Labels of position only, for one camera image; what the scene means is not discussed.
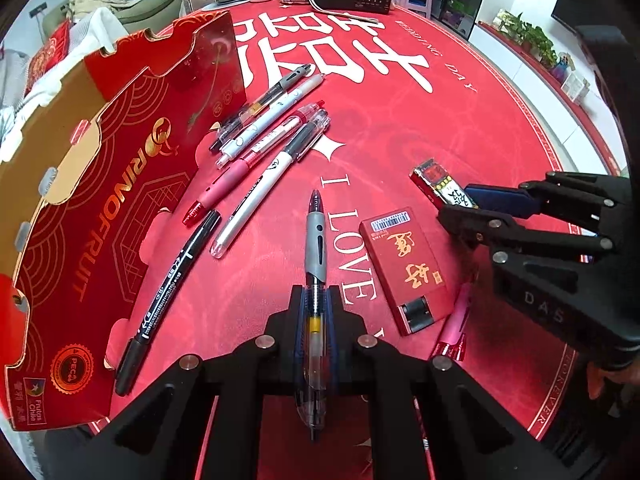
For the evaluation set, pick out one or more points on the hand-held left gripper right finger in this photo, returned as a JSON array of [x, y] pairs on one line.
[[332, 330]]

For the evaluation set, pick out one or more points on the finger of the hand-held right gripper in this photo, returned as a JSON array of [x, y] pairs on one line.
[[500, 199], [470, 222]]

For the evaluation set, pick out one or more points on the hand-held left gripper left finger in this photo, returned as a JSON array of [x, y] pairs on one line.
[[299, 321]]

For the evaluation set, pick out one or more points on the small red patterned box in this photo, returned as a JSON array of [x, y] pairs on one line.
[[435, 177]]

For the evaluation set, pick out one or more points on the red cigarette pack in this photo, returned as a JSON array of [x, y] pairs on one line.
[[400, 260]]

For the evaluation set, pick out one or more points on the grey grip clear pen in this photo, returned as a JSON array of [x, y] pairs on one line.
[[316, 240]]

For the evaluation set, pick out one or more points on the black marker pen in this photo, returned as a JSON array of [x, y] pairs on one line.
[[165, 300]]

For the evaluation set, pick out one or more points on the white pen with black grip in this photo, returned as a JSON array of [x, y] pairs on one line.
[[265, 180]]

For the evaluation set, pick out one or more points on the red gel pen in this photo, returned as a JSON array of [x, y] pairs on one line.
[[220, 190]]

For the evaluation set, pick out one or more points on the red cardboard box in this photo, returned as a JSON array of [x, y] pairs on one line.
[[125, 170]]

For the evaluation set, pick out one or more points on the person's right hand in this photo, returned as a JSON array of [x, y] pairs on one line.
[[617, 382]]

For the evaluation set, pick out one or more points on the pink pen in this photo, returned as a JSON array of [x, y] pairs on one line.
[[457, 320]]

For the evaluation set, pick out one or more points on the white low cabinet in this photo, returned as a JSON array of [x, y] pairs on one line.
[[550, 110]]

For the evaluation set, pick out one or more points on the red printed tablecloth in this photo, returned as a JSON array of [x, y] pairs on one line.
[[400, 110]]

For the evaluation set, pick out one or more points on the potted green plant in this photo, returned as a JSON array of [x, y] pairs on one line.
[[512, 22], [540, 42]]

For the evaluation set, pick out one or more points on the clear pen with black tip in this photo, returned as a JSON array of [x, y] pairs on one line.
[[280, 85]]

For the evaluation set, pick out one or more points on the green armchair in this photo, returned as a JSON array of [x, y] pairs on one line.
[[150, 10]]

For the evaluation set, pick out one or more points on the red embroidered pillow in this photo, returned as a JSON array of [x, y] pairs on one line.
[[47, 55]]

